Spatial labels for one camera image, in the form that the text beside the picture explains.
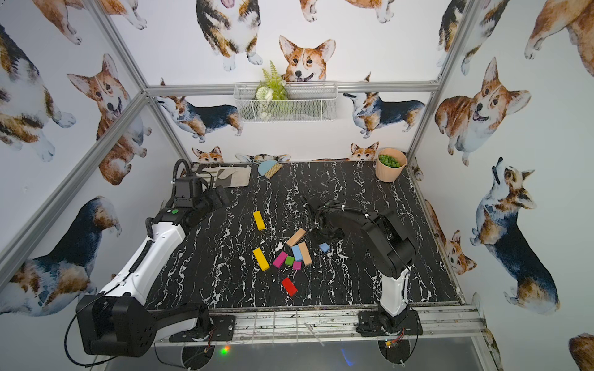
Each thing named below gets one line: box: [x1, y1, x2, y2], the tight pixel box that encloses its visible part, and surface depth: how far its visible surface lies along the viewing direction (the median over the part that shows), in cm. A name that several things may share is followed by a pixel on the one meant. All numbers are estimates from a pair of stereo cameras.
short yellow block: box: [252, 210, 267, 232], surface depth 100 cm
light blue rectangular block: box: [291, 245, 304, 262], surface depth 92 cm
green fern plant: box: [255, 60, 290, 121], surface depth 85 cm
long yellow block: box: [252, 247, 271, 272], surface depth 90 cm
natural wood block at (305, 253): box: [298, 241, 313, 266], surface depth 91 cm
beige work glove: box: [201, 166, 252, 188], surface depth 120 cm
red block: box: [281, 276, 298, 297], surface depth 83 cm
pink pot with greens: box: [375, 147, 408, 184], surface depth 109 cm
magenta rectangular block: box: [272, 250, 288, 269], surface depth 89 cm
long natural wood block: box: [286, 227, 307, 248], surface depth 96 cm
